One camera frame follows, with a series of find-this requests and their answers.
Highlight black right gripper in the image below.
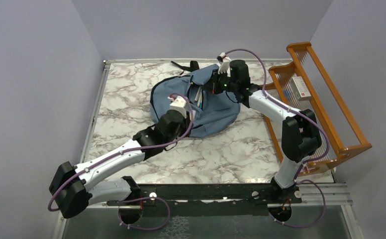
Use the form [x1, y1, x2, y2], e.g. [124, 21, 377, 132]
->
[200, 69, 237, 95]

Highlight blue student backpack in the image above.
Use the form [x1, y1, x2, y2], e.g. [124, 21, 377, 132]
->
[150, 61, 241, 138]

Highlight red capped white pen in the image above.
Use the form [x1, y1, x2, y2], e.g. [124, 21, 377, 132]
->
[194, 86, 203, 104]

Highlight yellow capped white pen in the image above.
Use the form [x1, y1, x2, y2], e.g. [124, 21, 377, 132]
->
[196, 90, 203, 107]

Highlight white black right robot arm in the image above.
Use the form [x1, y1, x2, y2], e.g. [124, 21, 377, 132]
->
[204, 57, 322, 203]

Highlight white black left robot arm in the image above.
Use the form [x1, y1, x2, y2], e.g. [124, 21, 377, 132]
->
[47, 109, 195, 219]

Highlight white red small box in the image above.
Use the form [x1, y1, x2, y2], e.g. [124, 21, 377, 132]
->
[291, 76, 312, 101]

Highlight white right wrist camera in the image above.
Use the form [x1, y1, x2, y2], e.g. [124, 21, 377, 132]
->
[217, 52, 231, 74]

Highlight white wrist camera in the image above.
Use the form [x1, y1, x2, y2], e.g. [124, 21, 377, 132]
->
[217, 52, 231, 74]
[168, 96, 187, 118]

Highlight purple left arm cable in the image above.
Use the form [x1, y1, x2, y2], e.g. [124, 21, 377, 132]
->
[47, 94, 195, 231]

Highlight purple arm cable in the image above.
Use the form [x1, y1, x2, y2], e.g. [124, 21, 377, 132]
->
[47, 94, 195, 231]
[219, 48, 330, 229]

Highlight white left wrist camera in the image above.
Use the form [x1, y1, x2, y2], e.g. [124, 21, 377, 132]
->
[168, 96, 187, 118]

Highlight wooden wire rack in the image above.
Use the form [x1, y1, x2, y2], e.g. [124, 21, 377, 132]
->
[265, 42, 372, 176]

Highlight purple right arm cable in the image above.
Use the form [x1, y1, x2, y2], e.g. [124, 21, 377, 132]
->
[219, 48, 330, 229]

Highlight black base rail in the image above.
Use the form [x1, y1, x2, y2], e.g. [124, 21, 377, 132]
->
[106, 183, 302, 217]

